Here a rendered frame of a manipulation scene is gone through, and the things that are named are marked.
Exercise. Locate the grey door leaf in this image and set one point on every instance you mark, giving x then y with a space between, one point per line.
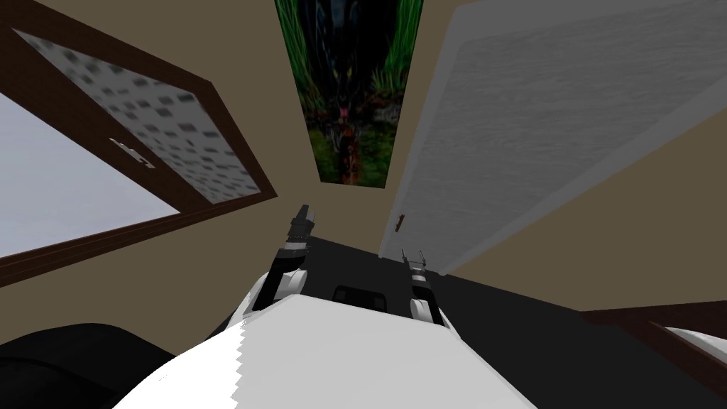
528 125

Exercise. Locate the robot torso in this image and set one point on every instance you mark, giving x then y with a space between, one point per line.
341 358

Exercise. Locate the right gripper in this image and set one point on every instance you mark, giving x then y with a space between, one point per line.
418 269

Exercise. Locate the green plant wall picture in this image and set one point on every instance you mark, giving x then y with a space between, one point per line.
352 91

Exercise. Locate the white window latch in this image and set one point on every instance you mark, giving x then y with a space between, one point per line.
134 153

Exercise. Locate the brown framed window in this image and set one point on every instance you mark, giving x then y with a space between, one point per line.
62 170

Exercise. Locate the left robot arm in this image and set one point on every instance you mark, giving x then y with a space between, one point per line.
279 275

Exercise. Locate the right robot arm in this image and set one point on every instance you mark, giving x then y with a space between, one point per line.
423 295

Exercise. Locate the dark brown wooden furniture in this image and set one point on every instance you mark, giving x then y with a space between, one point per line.
653 335

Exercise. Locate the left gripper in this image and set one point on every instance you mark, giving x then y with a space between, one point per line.
300 232

